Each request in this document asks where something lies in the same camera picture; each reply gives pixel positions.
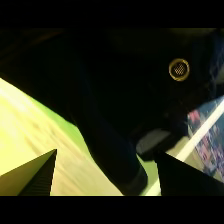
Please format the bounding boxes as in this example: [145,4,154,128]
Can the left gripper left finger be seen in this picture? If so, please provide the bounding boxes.
[0,148,58,197]

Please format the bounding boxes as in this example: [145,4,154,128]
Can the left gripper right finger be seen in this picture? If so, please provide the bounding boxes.
[154,151,224,197]

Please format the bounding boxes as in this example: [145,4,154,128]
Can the dark blue jeans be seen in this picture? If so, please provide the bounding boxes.
[0,28,224,197]

